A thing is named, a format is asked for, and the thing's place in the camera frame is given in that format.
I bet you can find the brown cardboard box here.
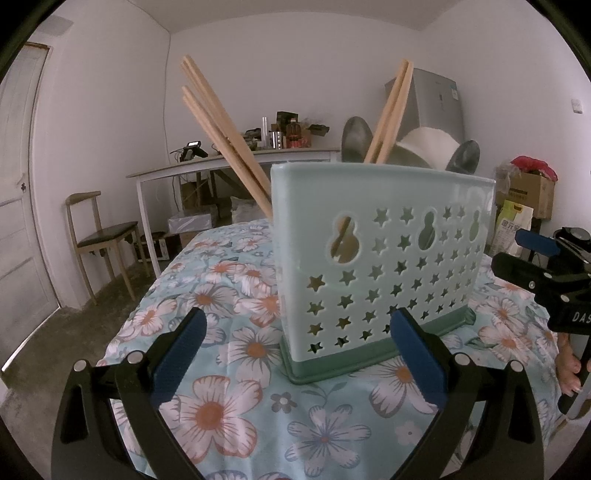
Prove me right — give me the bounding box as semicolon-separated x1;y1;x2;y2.
496;168;557;221

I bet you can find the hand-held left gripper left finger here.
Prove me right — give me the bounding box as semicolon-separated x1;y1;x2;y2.
52;306;207;480

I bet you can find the grey refrigerator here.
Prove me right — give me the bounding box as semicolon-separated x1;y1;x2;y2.
384;67;465;144

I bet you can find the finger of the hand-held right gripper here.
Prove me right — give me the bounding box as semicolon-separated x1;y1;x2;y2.
491;251;555;296
515;228;561;259

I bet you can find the white door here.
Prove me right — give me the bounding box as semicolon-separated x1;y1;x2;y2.
0;41;61;315

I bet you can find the bundle of wooden chopsticks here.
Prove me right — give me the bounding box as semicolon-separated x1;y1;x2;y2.
180;55;415;220

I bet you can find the white pillow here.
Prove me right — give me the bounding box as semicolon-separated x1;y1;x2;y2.
230;196;266;224

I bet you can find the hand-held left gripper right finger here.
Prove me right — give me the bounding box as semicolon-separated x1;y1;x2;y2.
390;307;550;480

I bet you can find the white table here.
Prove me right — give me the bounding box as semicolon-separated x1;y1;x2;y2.
126;147;342;278

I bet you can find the large steel ladle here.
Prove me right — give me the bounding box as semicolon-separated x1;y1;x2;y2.
341;116;375;164

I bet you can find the yellow white sack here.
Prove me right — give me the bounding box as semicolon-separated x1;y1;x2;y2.
492;199;535;254

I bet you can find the red bag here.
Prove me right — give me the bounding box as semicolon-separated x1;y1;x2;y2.
510;155;558;182

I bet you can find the wooden chair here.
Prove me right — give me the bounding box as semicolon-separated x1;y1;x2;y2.
65;190;141;305

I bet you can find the plastic-wrapped cardboard box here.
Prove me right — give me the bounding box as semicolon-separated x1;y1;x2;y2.
167;205;219;236

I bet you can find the floral blanket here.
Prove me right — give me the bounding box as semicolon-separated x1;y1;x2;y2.
104;217;573;480

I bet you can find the person's right hand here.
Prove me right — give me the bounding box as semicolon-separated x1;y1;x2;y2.
554;331;583;395

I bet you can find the red labelled bottle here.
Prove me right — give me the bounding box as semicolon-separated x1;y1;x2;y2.
286;119;311;148

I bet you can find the green plastic utensil basket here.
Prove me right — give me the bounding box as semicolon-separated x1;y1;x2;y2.
270;161;497;384

